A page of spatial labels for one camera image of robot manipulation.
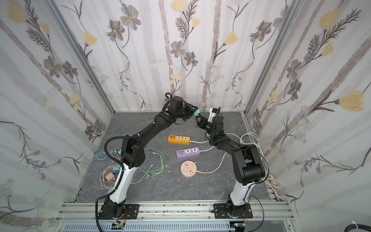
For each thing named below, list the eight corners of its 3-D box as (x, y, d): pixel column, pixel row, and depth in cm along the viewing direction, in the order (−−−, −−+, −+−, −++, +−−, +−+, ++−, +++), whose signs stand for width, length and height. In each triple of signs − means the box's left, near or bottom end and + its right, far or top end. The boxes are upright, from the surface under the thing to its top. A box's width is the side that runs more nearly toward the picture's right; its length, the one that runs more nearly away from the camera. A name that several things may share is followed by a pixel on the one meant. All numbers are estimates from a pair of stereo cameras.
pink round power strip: (180, 177, 88) (180, 175, 85) (180, 162, 94) (180, 160, 91) (196, 177, 88) (197, 175, 85) (196, 162, 94) (196, 160, 92)
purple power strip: (177, 159, 95) (177, 157, 93) (176, 152, 99) (176, 150, 96) (200, 155, 98) (200, 153, 95) (198, 148, 101) (199, 146, 98)
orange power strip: (167, 143, 103) (167, 141, 101) (168, 137, 107) (168, 134, 104) (190, 145, 103) (190, 142, 100) (190, 138, 106) (190, 136, 104)
